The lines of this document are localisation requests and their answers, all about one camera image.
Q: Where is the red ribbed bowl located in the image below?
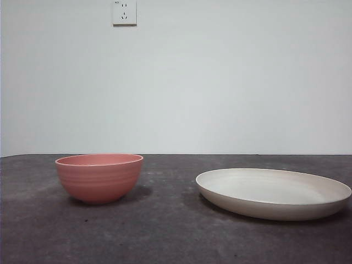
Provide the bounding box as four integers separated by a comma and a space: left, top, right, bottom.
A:
54, 153, 145, 206

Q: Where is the white wall socket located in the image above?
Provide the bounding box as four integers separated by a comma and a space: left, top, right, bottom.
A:
112, 0, 138, 28

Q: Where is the white round plate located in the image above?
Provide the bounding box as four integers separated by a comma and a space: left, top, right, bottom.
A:
195, 168, 352, 222

